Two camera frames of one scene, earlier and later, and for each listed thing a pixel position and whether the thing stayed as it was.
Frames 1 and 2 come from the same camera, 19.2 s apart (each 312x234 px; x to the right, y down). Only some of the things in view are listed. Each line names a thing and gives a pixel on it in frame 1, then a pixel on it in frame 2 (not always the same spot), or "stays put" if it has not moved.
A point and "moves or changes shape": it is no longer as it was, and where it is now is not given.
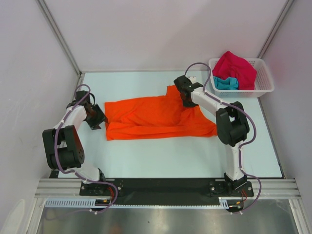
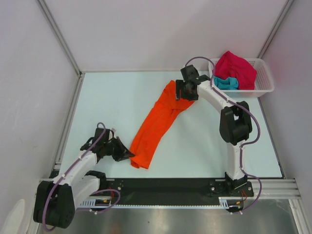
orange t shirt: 167,116 moves or changes shape
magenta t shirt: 230,65 stays put
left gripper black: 94,125 -> 123,153
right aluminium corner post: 275,29 stays put
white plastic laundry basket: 263,85 stays put
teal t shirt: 229,83 stays put
